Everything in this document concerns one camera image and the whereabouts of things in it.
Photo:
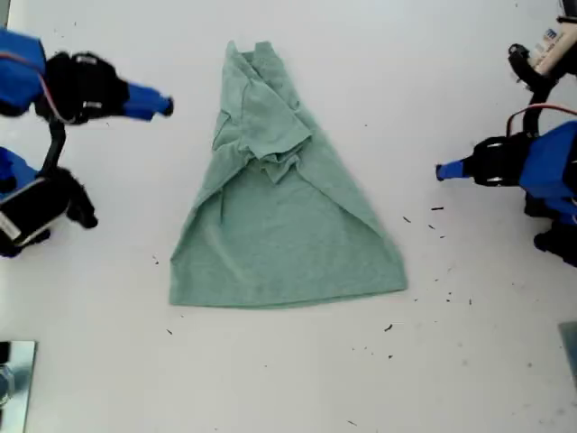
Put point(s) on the beige black camera box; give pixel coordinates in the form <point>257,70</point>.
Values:
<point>552,54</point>

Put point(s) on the green t-shirt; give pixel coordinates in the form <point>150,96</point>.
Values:
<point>279,252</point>

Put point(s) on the black camera stalk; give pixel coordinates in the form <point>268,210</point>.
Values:
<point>55,149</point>
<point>534,115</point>

